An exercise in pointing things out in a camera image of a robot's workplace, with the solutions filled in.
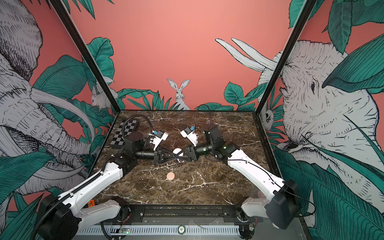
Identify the pink earbuds charging case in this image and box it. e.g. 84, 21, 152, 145
166, 172, 176, 181

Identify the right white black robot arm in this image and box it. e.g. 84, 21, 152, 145
176, 125, 301, 230

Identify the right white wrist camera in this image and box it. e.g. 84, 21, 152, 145
181, 126, 198, 147

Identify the black white checkerboard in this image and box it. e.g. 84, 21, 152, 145
110, 119, 140, 149

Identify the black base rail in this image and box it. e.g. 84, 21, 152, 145
98, 204, 304, 224

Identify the white round charging case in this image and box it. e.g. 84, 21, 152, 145
173, 148, 184, 156

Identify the orange clip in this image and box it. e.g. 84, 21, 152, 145
88, 200, 95, 208

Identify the white perforated vent strip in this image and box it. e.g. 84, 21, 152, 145
74, 224, 241, 236

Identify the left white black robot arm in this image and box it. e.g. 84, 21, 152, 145
30, 132, 181, 240

